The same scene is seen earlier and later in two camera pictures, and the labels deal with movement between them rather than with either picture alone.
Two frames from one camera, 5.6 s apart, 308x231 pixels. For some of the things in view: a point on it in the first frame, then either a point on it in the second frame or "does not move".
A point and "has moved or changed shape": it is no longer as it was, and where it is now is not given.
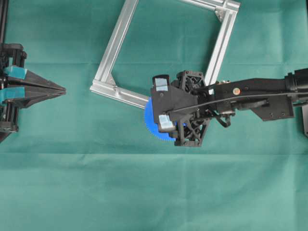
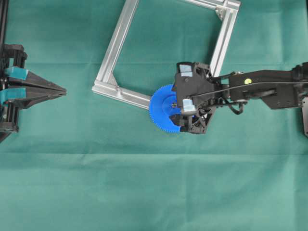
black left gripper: [12, 57] does not move
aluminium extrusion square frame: [103, 83] does not move
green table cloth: [84, 161] does not move
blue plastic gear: [153, 127] has moved or changed shape
